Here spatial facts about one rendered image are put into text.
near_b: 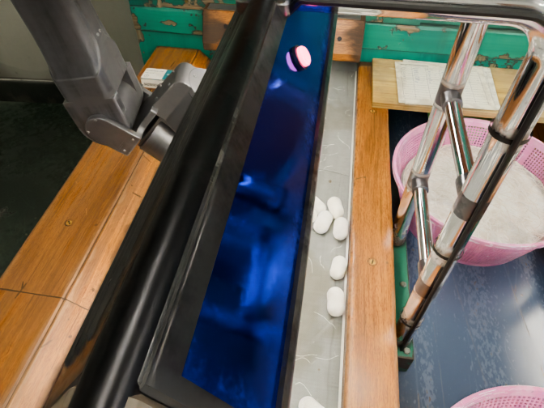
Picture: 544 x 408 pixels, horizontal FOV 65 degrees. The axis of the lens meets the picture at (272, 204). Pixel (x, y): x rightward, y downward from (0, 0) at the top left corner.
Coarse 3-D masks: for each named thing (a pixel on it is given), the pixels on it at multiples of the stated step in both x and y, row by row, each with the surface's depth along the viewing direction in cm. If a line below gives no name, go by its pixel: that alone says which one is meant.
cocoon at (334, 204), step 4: (328, 200) 61; (332, 200) 60; (336, 200) 60; (340, 200) 61; (328, 204) 60; (332, 204) 60; (336, 204) 59; (340, 204) 60; (332, 208) 59; (336, 208) 59; (340, 208) 59; (332, 212) 59; (336, 212) 59; (340, 212) 59; (336, 216) 59; (340, 216) 59
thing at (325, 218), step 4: (324, 212) 58; (328, 212) 58; (320, 216) 58; (324, 216) 58; (328, 216) 58; (332, 216) 59; (316, 220) 58; (320, 220) 57; (324, 220) 57; (328, 220) 58; (332, 220) 59; (316, 224) 57; (320, 224) 57; (324, 224) 57; (328, 224) 58; (316, 228) 57; (320, 228) 57; (324, 228) 57; (328, 228) 58; (320, 232) 58; (324, 232) 58
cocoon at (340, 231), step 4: (336, 220) 58; (340, 220) 58; (344, 220) 58; (336, 224) 57; (340, 224) 57; (344, 224) 57; (336, 228) 57; (340, 228) 57; (344, 228) 57; (336, 232) 57; (340, 232) 56; (344, 232) 57; (336, 236) 57; (340, 236) 57; (344, 236) 57
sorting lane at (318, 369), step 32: (352, 96) 80; (352, 128) 74; (320, 160) 68; (352, 160) 68; (320, 192) 64; (320, 256) 56; (320, 288) 53; (320, 320) 50; (320, 352) 47; (320, 384) 45
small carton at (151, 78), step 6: (144, 72) 78; (150, 72) 78; (156, 72) 78; (162, 72) 78; (168, 72) 78; (144, 78) 76; (150, 78) 76; (156, 78) 76; (162, 78) 76; (144, 84) 77; (150, 84) 77; (156, 84) 77
